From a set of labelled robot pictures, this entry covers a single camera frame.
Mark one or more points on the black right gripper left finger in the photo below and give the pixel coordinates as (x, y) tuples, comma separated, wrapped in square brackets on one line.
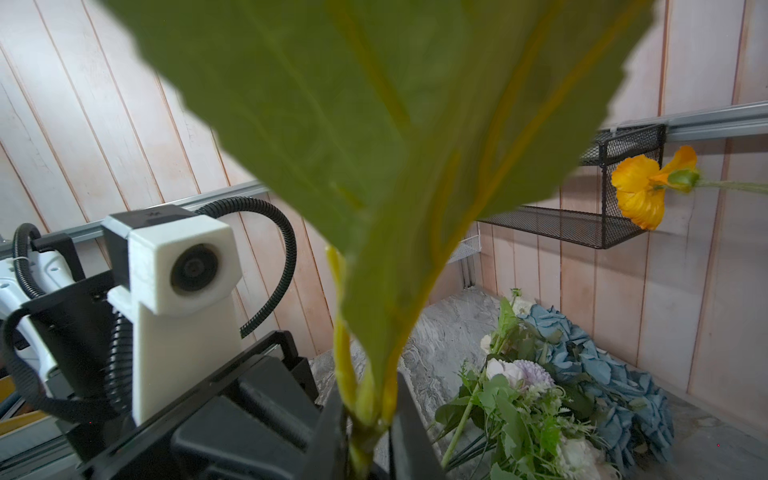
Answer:
[(327, 455)]

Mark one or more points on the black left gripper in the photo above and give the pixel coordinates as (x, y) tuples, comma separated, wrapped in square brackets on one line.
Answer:
[(252, 419)]

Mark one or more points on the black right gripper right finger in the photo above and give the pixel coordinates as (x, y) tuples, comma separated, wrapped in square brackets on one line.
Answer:
[(411, 455)]

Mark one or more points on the light blue hydrangea stem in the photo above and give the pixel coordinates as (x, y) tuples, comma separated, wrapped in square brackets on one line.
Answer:
[(392, 126)]

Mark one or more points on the yellow orange poppy stem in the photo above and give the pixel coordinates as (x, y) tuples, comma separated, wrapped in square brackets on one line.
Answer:
[(641, 185)]

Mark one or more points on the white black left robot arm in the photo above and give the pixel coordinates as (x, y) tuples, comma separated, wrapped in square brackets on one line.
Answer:
[(69, 352)]

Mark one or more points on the pink white green bouquet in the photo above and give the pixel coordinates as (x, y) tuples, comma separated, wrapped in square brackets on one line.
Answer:
[(511, 413)]

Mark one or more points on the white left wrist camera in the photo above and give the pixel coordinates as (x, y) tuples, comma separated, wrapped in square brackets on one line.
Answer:
[(175, 273)]

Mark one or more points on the black wire mesh basket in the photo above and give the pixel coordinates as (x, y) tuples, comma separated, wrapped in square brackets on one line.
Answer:
[(586, 211)]

